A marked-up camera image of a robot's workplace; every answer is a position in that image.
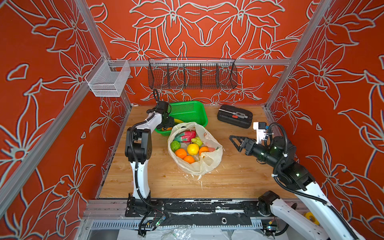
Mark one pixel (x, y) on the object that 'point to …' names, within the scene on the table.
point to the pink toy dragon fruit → (185, 136)
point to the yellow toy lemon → (193, 149)
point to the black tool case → (235, 115)
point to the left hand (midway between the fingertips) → (167, 122)
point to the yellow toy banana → (178, 121)
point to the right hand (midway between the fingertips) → (231, 138)
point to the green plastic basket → (186, 111)
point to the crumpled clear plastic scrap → (180, 233)
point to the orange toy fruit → (203, 149)
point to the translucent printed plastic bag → (204, 164)
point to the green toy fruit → (175, 145)
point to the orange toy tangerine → (189, 159)
